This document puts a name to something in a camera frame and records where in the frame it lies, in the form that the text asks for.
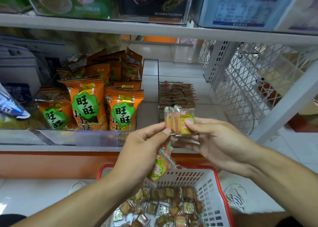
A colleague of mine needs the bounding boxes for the person's right hand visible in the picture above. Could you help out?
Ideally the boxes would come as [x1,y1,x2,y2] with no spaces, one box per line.
[171,117,264,178]

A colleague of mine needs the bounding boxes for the person's left hand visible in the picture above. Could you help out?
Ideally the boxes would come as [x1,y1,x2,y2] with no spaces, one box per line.
[110,122,172,188]

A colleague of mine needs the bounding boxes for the white basket with red rim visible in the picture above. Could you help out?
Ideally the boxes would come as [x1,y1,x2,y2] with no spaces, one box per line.
[97,164,235,227]

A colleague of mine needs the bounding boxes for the bundle of snack packets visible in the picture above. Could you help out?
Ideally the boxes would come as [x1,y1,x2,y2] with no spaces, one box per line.
[148,105,196,182]

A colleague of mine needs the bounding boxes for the pile of small snack packets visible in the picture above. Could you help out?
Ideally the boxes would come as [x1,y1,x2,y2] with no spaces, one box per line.
[113,185,202,227]

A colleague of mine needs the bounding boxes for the row of small snack packets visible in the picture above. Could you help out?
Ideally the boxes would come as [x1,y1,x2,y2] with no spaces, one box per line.
[159,80,197,117]

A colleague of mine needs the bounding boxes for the white metal shelf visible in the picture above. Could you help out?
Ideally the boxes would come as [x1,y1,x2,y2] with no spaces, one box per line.
[0,0,318,153]

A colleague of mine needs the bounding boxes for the person's left forearm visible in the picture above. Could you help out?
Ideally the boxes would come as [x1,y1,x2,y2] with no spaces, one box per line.
[12,175,130,227]

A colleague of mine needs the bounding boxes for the person's right shoe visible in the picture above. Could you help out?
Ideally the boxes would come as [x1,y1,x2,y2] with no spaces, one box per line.
[224,184,248,212]

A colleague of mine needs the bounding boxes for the person's shoe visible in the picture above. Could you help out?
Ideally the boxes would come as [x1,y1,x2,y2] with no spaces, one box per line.
[224,184,248,212]
[69,180,92,194]

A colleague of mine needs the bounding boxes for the clear plastic shelf front guard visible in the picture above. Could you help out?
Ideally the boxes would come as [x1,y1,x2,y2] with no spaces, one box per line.
[0,129,122,147]

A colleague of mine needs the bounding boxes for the person's left shoe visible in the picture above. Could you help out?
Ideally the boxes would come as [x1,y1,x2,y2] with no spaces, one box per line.
[69,180,92,194]

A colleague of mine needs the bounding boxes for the orange shelf base panel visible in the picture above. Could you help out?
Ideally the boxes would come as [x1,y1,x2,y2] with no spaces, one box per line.
[0,151,212,180]

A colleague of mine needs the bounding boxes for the person's black shorts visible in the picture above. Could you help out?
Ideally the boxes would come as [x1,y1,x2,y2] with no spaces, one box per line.
[0,213,28,227]

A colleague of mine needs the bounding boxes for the group of orange snack bags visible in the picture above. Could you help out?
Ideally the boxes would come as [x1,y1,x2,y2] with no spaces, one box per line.
[35,47,146,132]

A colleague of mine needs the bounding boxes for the white perforated side panel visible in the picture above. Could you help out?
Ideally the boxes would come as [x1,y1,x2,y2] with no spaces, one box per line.
[199,40,318,135]

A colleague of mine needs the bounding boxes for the blue product box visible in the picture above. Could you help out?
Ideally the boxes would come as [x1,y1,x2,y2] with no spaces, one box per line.
[194,0,304,30]

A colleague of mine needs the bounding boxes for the blue white snack bag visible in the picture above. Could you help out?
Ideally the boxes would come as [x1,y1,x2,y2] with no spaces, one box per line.
[0,83,30,120]

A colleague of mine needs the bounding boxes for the black product box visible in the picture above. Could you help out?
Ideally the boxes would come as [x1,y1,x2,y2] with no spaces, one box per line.
[117,0,194,24]

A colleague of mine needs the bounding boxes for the green white product box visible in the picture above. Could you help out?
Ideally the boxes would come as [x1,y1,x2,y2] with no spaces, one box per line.
[22,0,117,19]

